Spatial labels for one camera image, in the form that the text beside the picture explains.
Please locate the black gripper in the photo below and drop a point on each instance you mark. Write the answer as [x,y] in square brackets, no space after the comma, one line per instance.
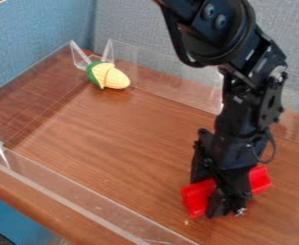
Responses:
[225,159]

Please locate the red plastic block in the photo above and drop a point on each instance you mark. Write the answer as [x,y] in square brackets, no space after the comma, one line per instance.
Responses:
[195,193]

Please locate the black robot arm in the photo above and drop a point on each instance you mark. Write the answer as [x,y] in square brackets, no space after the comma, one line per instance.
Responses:
[213,33]

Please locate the clear acrylic front barrier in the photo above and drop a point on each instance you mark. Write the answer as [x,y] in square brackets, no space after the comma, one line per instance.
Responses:
[39,189]

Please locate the clear acrylic barrier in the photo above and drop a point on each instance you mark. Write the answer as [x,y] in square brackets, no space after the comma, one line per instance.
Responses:
[163,76]
[39,189]

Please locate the clear acrylic back barrier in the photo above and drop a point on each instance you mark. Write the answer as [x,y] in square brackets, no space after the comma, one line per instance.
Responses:
[163,76]

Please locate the yellow green toy corn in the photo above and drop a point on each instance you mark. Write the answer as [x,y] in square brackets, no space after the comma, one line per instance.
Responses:
[106,76]

